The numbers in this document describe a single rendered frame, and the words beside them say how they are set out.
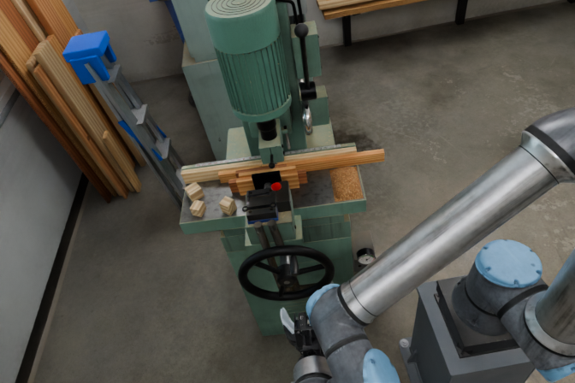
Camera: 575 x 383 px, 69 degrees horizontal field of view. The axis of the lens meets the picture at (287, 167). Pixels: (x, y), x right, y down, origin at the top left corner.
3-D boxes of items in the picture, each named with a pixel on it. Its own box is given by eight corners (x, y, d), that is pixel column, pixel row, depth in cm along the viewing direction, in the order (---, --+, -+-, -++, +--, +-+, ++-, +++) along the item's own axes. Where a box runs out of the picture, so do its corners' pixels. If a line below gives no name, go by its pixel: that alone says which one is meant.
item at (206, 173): (185, 184, 146) (180, 173, 143) (186, 179, 148) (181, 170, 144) (357, 161, 143) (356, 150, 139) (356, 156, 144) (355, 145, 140)
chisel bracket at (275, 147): (263, 167, 134) (258, 149, 128) (263, 139, 144) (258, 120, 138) (286, 165, 134) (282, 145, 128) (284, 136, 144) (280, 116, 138)
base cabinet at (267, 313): (261, 337, 196) (223, 254, 146) (260, 236, 237) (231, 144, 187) (357, 327, 194) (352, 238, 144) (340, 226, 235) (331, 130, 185)
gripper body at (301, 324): (324, 307, 98) (329, 349, 87) (328, 333, 102) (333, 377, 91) (292, 310, 98) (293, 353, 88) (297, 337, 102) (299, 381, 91)
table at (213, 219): (180, 260, 131) (173, 249, 127) (191, 188, 153) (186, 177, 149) (373, 236, 128) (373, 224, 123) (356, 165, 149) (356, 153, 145)
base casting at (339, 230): (224, 253, 147) (217, 238, 140) (232, 144, 187) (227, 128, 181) (352, 237, 144) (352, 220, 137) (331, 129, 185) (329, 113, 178)
